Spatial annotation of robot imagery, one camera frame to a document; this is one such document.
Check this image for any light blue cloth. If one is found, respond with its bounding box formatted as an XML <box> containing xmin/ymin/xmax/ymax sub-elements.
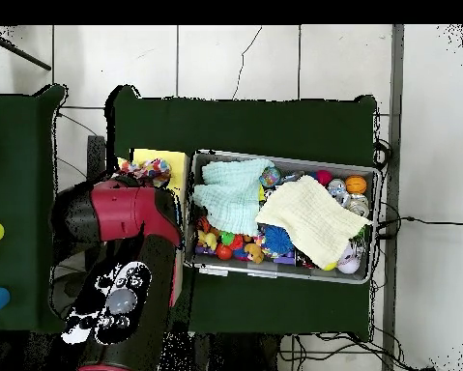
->
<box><xmin>191</xmin><ymin>157</ymin><xmax>275</xmax><ymax>237</ymax></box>

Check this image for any colourful knotted cloth toy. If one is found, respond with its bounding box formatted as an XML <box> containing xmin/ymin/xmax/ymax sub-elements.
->
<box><xmin>116</xmin><ymin>157</ymin><xmax>173</xmax><ymax>188</ymax></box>

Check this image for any wooden box with three holes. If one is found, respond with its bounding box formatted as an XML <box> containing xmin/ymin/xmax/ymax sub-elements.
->
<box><xmin>116</xmin><ymin>148</ymin><xmax>190</xmax><ymax>308</ymax></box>

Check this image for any shallow silver mesh bin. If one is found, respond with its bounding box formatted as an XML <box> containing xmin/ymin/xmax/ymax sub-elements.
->
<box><xmin>184</xmin><ymin>148</ymin><xmax>381</xmax><ymax>286</ymax></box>

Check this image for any colourful spiky caterpillar toy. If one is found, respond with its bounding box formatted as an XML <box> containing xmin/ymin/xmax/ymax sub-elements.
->
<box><xmin>219</xmin><ymin>230</ymin><xmax>245</xmax><ymax>250</ymax></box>

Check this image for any yellow duck plush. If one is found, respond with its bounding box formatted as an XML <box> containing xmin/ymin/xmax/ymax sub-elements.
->
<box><xmin>195</xmin><ymin>229</ymin><xmax>219</xmax><ymax>251</ymax></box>

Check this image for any globe print ball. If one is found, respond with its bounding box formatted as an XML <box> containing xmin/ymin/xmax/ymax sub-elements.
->
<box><xmin>259</xmin><ymin>165</ymin><xmax>282</xmax><ymax>188</ymax></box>

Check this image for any brown teddy plush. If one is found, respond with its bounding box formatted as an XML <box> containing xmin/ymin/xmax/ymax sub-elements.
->
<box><xmin>244</xmin><ymin>242</ymin><xmax>265</xmax><ymax>265</ymax></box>

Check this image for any large blue spiky ball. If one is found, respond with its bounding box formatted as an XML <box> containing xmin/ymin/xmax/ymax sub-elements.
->
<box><xmin>261</xmin><ymin>223</ymin><xmax>295</xmax><ymax>255</ymax></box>

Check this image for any cream yellow cloth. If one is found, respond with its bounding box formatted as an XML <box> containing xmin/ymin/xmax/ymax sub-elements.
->
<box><xmin>254</xmin><ymin>174</ymin><xmax>373</xmax><ymax>271</ymax></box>

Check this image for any orange ball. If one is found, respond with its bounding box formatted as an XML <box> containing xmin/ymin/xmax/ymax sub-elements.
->
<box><xmin>344</xmin><ymin>174</ymin><xmax>368</xmax><ymax>195</ymax></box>

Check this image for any silver can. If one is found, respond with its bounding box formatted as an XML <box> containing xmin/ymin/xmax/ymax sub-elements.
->
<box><xmin>346</xmin><ymin>193</ymin><xmax>370</xmax><ymax>218</ymax></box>

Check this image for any white ball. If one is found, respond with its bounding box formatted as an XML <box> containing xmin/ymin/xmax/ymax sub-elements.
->
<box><xmin>336</xmin><ymin>246</ymin><xmax>362</xmax><ymax>274</ymax></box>

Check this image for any dark green side table cloth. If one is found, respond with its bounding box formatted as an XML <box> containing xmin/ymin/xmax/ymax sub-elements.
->
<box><xmin>0</xmin><ymin>84</ymin><xmax>72</xmax><ymax>334</ymax></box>

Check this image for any black tripod leg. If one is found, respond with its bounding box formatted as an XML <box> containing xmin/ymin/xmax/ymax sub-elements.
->
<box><xmin>0</xmin><ymin>32</ymin><xmax>52</xmax><ymax>71</ymax></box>

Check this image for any black cable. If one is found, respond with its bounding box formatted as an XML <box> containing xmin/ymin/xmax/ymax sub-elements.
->
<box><xmin>373</xmin><ymin>215</ymin><xmax>463</xmax><ymax>239</ymax></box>

